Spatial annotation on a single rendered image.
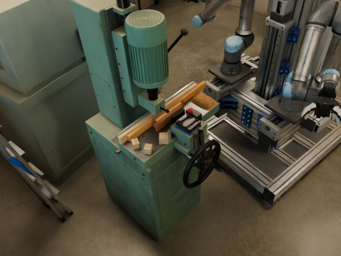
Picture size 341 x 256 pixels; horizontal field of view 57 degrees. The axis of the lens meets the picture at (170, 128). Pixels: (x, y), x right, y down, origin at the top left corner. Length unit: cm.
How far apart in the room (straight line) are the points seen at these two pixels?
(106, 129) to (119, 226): 82
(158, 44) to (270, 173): 143
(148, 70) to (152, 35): 17
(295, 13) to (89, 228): 195
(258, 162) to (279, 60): 82
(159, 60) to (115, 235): 140
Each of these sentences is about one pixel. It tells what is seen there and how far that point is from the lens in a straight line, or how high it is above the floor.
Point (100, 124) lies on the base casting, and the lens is 195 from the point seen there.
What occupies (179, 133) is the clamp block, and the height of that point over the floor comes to 95.
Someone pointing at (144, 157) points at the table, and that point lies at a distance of 159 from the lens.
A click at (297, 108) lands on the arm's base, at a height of 85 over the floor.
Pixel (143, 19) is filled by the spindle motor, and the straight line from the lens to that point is 140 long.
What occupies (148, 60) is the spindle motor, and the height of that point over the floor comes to 135.
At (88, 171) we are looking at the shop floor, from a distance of 278.
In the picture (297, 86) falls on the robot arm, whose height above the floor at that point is 116.
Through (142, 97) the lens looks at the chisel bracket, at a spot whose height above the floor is 107.
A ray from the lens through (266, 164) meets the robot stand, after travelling 250.
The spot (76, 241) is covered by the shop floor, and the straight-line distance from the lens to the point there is 247.
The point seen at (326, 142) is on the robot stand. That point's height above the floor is 23.
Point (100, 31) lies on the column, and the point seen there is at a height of 142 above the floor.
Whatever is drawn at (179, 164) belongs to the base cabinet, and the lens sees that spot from 186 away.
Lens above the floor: 212
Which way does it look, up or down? 45 degrees down
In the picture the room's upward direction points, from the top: 3 degrees counter-clockwise
